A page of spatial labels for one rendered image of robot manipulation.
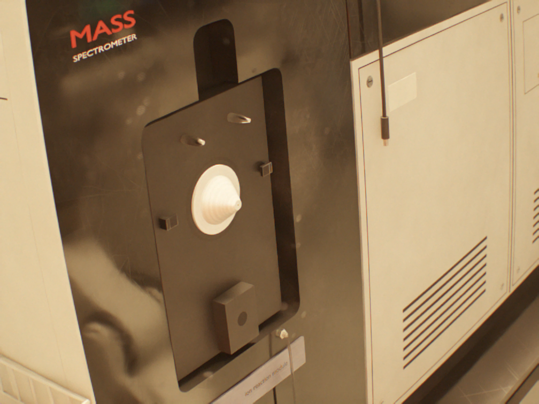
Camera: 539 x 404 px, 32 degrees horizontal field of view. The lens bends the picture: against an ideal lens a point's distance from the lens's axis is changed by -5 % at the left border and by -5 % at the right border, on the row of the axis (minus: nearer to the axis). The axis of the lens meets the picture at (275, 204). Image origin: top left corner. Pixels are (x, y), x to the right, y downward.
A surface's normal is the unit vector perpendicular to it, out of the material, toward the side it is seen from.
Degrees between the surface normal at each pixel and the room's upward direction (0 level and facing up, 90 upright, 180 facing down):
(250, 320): 90
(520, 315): 0
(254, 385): 90
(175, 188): 90
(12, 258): 90
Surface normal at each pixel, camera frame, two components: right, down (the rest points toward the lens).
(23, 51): -0.61, 0.37
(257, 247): 0.79, 0.18
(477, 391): -0.08, -0.91
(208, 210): 0.02, 0.47
